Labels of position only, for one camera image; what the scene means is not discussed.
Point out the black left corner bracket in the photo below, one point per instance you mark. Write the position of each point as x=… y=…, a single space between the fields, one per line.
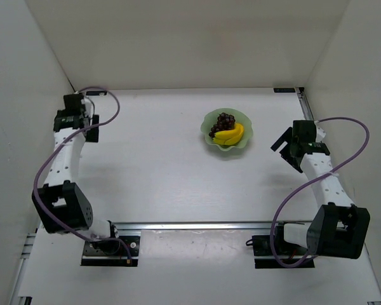
x=96 y=93

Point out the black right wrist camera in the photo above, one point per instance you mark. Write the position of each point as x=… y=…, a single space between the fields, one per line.
x=304 y=131

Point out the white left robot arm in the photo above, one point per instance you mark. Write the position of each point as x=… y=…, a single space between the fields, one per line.
x=61 y=204

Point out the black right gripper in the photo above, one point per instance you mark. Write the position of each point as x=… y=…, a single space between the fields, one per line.
x=286 y=150

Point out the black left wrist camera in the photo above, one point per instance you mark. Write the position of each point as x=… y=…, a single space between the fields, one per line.
x=73 y=102

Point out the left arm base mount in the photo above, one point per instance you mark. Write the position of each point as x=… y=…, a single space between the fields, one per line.
x=112 y=253

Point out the dark red fake grapes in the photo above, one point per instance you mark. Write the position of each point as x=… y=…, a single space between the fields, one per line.
x=225 y=122

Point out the green glass fruit bowl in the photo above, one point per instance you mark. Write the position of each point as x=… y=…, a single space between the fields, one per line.
x=211 y=118

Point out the yellow fake banana bunch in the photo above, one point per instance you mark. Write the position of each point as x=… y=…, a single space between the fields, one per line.
x=231 y=137

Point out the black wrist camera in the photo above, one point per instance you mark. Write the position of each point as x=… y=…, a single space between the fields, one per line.
x=304 y=131
x=73 y=102

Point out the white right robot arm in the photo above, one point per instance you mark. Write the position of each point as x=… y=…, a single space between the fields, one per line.
x=339 y=228

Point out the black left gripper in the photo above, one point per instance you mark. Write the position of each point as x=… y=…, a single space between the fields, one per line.
x=92 y=129

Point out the front aluminium rail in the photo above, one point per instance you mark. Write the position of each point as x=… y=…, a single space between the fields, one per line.
x=165 y=226

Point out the right aluminium side rail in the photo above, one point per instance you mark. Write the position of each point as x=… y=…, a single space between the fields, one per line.
x=304 y=103

